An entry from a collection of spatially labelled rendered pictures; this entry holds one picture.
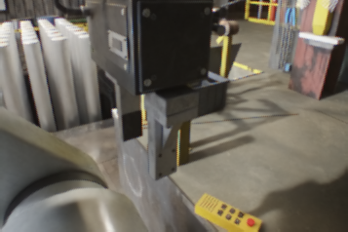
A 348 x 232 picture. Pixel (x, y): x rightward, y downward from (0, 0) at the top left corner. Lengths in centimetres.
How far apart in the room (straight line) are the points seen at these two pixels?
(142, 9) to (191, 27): 8
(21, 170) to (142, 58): 39
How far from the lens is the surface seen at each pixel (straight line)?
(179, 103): 34
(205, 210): 100
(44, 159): 59
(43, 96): 296
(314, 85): 228
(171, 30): 32
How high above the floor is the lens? 151
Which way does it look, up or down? 23 degrees down
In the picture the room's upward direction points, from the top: 1 degrees clockwise
